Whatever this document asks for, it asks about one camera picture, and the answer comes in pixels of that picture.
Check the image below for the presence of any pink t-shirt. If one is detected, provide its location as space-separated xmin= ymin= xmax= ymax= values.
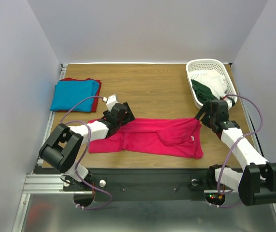
xmin=88 ymin=118 xmax=203 ymax=159

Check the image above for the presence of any blue folded t-shirt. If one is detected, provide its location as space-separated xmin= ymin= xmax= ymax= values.
xmin=50 ymin=79 xmax=99 ymax=112

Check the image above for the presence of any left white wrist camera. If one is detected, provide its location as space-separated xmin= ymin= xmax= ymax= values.
xmin=102 ymin=94 xmax=118 ymax=111

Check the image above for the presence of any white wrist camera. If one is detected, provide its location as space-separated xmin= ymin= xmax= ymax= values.
xmin=221 ymin=96 xmax=235 ymax=109
xmin=102 ymin=94 xmax=118 ymax=111

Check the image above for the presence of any aluminium frame rail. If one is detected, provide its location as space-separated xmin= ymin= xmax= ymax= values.
xmin=12 ymin=63 xmax=276 ymax=232

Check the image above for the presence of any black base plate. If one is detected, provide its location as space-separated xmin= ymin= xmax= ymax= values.
xmin=63 ymin=168 xmax=235 ymax=203

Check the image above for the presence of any white t-shirt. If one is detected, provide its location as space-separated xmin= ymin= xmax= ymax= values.
xmin=194 ymin=70 xmax=227 ymax=96

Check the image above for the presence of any dark green t-shirt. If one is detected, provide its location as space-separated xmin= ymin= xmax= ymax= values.
xmin=192 ymin=80 xmax=224 ymax=104

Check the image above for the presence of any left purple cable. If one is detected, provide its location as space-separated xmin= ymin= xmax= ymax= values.
xmin=60 ymin=95 xmax=113 ymax=210

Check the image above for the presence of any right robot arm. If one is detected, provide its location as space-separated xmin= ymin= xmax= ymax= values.
xmin=195 ymin=100 xmax=276 ymax=206

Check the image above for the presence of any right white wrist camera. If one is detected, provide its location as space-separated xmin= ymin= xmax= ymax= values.
xmin=221 ymin=96 xmax=235 ymax=109

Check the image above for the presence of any dark red folded t-shirt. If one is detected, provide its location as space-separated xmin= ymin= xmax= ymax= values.
xmin=60 ymin=77 xmax=102 ymax=112

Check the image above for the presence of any white plastic basket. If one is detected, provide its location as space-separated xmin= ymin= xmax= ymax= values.
xmin=186 ymin=58 xmax=237 ymax=109

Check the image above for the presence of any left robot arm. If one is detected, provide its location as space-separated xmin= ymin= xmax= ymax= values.
xmin=39 ymin=102 xmax=135 ymax=190

